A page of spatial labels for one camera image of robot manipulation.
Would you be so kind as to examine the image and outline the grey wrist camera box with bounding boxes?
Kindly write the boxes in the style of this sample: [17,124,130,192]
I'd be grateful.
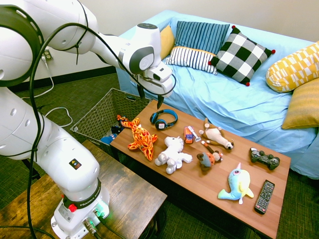
[147,66,173,83]

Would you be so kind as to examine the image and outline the black game controller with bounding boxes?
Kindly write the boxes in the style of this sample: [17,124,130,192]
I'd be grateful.
[250,147,281,171]

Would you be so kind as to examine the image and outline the woven grey basket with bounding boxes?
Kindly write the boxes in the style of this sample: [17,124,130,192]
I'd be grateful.
[70,87,153,152]

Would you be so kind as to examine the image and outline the mustard yellow pillow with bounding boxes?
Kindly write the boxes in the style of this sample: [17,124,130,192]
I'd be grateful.
[281,78,319,130]

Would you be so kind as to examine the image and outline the brown white dog plush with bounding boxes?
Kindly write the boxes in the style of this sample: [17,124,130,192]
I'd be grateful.
[198,118,235,150]

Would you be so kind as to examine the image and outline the white wall outlet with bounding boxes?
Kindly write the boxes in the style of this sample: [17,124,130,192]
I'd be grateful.
[41,49,53,62]

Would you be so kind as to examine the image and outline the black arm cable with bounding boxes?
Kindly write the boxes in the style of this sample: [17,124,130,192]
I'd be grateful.
[26,22,177,239]

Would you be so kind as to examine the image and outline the white navy striped pillow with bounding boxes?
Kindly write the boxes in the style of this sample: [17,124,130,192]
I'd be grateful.
[164,46,218,75]

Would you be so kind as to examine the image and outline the black tv remote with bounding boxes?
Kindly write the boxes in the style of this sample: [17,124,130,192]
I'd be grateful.
[254,179,276,215]

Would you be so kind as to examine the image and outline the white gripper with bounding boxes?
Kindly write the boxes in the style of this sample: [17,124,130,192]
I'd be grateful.
[136,74,175,110]

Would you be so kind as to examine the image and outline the white unicorn plush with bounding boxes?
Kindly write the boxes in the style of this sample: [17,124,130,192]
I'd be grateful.
[154,135,193,174]

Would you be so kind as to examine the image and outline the yellow white patterned bolster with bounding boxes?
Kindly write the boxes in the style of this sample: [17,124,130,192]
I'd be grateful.
[265,41,319,93]

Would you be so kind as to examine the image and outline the orange flame dolphin plush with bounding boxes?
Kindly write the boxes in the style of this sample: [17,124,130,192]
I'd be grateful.
[119,116,159,162]

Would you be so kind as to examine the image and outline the black white checkered pillow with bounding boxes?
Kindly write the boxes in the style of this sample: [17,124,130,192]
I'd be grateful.
[208,25,276,87]

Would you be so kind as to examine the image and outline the blue black headphones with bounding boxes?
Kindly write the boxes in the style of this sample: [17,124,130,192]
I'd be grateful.
[149,109,178,130]

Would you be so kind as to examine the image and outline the rustic dark wood table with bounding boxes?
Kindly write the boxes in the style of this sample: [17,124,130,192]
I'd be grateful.
[0,139,168,239]

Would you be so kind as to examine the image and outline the white power cable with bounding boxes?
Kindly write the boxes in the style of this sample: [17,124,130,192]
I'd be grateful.
[21,56,74,127]

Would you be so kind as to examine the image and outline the blue striped pillow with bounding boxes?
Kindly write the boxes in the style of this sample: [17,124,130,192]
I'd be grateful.
[174,20,230,55]

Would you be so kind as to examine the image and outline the small plain yellow pillow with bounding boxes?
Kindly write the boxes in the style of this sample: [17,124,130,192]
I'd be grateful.
[159,24,175,60]

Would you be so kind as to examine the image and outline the blue narwhal plush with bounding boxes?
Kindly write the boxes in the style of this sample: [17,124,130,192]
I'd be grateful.
[217,162,255,205]

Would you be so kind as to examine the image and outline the orange toy car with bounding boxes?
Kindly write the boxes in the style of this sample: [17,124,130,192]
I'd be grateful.
[183,126,194,144]

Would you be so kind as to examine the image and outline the brown wooden coffee table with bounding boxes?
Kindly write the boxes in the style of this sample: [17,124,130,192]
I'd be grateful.
[109,99,292,239]

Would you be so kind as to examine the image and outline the light blue covered sofa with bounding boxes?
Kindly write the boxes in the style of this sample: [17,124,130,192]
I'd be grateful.
[116,9,319,180]

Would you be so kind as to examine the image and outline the brown monkey plush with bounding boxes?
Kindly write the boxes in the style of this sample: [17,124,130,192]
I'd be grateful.
[196,140,224,172]

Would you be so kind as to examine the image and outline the robot base cable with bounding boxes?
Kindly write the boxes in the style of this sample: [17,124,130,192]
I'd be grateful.
[96,211,125,239]

